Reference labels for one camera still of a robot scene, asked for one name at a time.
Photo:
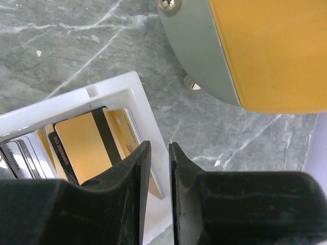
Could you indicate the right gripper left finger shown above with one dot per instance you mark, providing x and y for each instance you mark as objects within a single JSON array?
[{"x": 107, "y": 209}]

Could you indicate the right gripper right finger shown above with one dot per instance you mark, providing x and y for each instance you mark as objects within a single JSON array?
[{"x": 244, "y": 207}]

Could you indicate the white plastic card tray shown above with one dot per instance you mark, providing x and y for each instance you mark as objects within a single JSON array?
[{"x": 122, "y": 92}]

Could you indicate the cream mini drawer cabinet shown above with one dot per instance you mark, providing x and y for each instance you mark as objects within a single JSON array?
[{"x": 263, "y": 56}]

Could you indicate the gold credit card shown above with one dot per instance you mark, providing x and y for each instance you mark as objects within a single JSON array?
[{"x": 93, "y": 142}]

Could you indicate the white credit cards in tray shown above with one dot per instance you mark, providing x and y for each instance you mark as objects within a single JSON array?
[{"x": 27, "y": 156}]

